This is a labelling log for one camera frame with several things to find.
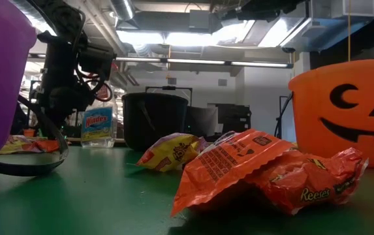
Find long linear ceiling lamp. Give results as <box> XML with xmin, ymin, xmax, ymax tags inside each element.
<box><xmin>26</xmin><ymin>54</ymin><xmax>294</xmax><ymax>69</ymax></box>

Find orange Reese's candy pack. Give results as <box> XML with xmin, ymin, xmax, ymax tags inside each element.
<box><xmin>22</xmin><ymin>139</ymin><xmax>60</xmax><ymax>153</ymax></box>
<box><xmin>170</xmin><ymin>129</ymin><xmax>300</xmax><ymax>218</ymax></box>
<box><xmin>247</xmin><ymin>147</ymin><xmax>369</xmax><ymax>216</ymax></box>

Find Windex spray bottle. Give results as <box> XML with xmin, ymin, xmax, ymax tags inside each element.
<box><xmin>80</xmin><ymin>83</ymin><xmax>119</xmax><ymax>149</ymax></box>

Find black rectangular frame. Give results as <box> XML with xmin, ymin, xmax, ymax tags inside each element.
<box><xmin>145</xmin><ymin>86</ymin><xmax>193</xmax><ymax>99</ymax></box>

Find orange pumpkin face bucket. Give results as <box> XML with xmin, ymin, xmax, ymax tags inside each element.
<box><xmin>273</xmin><ymin>57</ymin><xmax>374</xmax><ymax>169</ymax></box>

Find purple plastic bucket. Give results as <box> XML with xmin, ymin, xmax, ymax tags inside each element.
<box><xmin>0</xmin><ymin>0</ymin><xmax>70</xmax><ymax>177</ymax></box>

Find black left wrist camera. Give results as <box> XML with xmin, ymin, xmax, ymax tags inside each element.
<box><xmin>77</xmin><ymin>43</ymin><xmax>117</xmax><ymax>75</ymax></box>

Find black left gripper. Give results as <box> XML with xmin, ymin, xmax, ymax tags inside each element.
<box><xmin>36</xmin><ymin>32</ymin><xmax>95</xmax><ymax>140</ymax></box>

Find black plastic bucket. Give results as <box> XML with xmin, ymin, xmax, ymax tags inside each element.
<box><xmin>121</xmin><ymin>92</ymin><xmax>190</xmax><ymax>151</ymax></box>

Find grey ceiling box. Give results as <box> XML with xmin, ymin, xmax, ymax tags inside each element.
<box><xmin>188</xmin><ymin>8</ymin><xmax>211</xmax><ymax>31</ymax></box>

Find black cabinet box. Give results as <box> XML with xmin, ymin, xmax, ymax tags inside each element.
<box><xmin>208</xmin><ymin>102</ymin><xmax>253</xmax><ymax>134</ymax></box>

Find large metal air duct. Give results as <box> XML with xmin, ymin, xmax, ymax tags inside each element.
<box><xmin>279</xmin><ymin>0</ymin><xmax>374</xmax><ymax>54</ymax></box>

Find yellow Sour Patch candy pack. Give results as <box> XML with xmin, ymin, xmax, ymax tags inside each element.
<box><xmin>136</xmin><ymin>133</ymin><xmax>206</xmax><ymax>173</ymax></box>
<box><xmin>0</xmin><ymin>134</ymin><xmax>44</xmax><ymax>155</ymax></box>

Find green felt table mat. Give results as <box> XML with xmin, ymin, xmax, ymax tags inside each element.
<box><xmin>0</xmin><ymin>143</ymin><xmax>374</xmax><ymax>235</ymax></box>

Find thin yellow hanging rod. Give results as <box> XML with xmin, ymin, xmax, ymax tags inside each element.
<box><xmin>347</xmin><ymin>13</ymin><xmax>352</xmax><ymax>62</ymax></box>

